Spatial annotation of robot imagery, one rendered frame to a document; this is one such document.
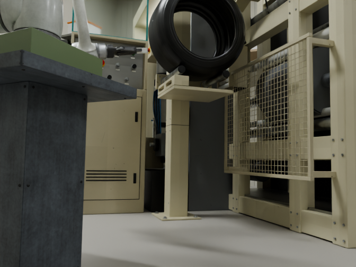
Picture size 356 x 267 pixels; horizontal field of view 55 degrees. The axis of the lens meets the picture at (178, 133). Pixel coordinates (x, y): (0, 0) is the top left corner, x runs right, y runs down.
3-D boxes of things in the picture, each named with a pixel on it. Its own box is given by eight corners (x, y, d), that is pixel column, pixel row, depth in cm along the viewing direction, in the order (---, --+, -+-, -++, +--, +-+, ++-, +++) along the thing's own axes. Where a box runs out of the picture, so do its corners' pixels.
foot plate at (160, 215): (151, 214, 241) (151, 211, 241) (187, 213, 249) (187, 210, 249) (161, 221, 215) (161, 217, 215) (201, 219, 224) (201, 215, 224)
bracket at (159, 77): (154, 89, 227) (155, 74, 228) (210, 94, 240) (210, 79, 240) (156, 88, 224) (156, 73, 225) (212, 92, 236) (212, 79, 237)
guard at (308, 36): (223, 172, 242) (224, 75, 247) (226, 172, 242) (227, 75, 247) (310, 180, 156) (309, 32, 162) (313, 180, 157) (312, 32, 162)
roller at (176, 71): (162, 77, 227) (168, 79, 228) (160, 83, 226) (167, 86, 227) (179, 63, 194) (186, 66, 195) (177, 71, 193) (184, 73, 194)
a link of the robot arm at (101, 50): (94, 45, 195) (105, 45, 197) (96, 61, 195) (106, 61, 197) (95, 41, 186) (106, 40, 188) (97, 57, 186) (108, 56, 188)
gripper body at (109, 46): (106, 42, 188) (123, 42, 191) (104, 46, 196) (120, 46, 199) (107, 55, 188) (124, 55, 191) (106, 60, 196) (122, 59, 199)
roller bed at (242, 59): (216, 91, 255) (217, 52, 257) (234, 92, 260) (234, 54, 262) (229, 86, 236) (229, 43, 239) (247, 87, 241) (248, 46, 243)
